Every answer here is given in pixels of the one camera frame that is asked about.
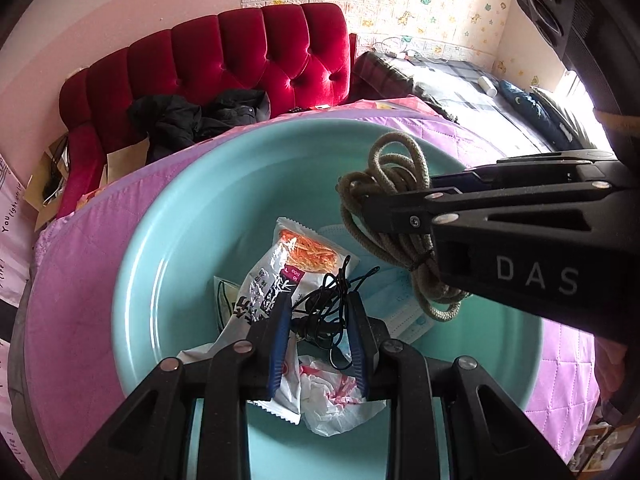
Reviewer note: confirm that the clear soy powder packet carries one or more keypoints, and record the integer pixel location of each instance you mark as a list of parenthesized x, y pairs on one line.
[(225, 300)]

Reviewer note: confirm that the brown paper bag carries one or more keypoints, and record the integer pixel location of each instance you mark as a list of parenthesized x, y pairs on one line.
[(127, 160), (47, 185)]

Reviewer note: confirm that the black jacket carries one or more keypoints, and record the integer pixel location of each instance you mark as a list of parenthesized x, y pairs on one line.
[(190, 120)]

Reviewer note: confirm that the grey striped pillow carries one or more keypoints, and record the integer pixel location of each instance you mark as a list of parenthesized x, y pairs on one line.
[(555, 110)]

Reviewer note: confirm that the plaid bed blanket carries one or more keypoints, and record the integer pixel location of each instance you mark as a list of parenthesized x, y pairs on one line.
[(450, 95)]

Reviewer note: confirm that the teal plastic basin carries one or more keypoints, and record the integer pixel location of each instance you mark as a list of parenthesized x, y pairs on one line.
[(200, 210)]

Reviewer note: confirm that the white plastic bag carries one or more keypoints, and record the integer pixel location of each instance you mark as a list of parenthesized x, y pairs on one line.
[(330, 405)]

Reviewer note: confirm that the grey table cover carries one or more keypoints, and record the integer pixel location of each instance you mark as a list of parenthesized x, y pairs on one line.
[(20, 385)]

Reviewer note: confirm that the small white bottle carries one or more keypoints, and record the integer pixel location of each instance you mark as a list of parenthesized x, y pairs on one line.
[(487, 84)]

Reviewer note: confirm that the silver snack packet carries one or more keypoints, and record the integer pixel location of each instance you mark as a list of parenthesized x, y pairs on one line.
[(300, 250)]

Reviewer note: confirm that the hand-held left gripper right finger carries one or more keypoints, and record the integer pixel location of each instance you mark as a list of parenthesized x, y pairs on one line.
[(357, 350)]

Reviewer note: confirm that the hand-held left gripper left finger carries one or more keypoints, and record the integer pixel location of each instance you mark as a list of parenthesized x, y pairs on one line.
[(280, 350)]

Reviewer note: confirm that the dark blue pillow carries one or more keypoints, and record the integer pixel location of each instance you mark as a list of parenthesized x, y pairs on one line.
[(520, 102)]

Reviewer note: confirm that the blue face mask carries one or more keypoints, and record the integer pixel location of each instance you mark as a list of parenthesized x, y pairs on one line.
[(400, 310)]

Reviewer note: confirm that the pink cartoon wall covering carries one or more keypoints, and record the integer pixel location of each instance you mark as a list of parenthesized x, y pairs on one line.
[(12, 220)]

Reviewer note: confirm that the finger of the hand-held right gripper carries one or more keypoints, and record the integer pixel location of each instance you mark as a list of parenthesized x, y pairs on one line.
[(452, 180), (400, 210)]

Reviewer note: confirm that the red tufted sofa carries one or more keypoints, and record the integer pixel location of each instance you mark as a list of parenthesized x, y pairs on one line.
[(225, 60)]

